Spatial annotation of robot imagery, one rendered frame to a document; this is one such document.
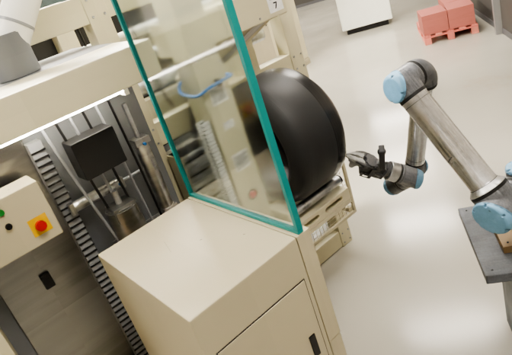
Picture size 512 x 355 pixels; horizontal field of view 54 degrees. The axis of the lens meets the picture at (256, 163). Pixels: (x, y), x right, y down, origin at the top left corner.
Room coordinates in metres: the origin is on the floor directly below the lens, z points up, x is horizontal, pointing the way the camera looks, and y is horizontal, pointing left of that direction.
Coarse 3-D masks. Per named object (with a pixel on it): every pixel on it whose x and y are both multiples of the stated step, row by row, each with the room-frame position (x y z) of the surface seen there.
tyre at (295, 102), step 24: (264, 72) 2.12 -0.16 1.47; (288, 72) 2.05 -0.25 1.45; (264, 96) 1.92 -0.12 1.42; (288, 96) 1.91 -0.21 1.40; (312, 96) 1.93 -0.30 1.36; (288, 120) 1.83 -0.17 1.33; (312, 120) 1.85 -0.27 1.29; (336, 120) 1.90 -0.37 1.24; (288, 144) 1.82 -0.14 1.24; (312, 144) 1.81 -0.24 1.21; (336, 144) 1.87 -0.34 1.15; (288, 168) 2.25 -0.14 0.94; (312, 168) 1.81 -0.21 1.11; (336, 168) 1.91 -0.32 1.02; (312, 192) 1.89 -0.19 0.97
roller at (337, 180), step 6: (336, 180) 2.02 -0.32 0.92; (342, 180) 2.03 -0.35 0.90; (324, 186) 1.99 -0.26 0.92; (330, 186) 1.99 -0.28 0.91; (336, 186) 2.01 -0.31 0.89; (318, 192) 1.96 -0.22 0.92; (324, 192) 1.97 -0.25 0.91; (306, 198) 1.93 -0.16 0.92; (312, 198) 1.93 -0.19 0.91; (318, 198) 1.94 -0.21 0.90; (300, 204) 1.90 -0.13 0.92; (306, 204) 1.91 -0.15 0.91; (312, 204) 1.92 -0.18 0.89; (300, 210) 1.88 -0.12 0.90
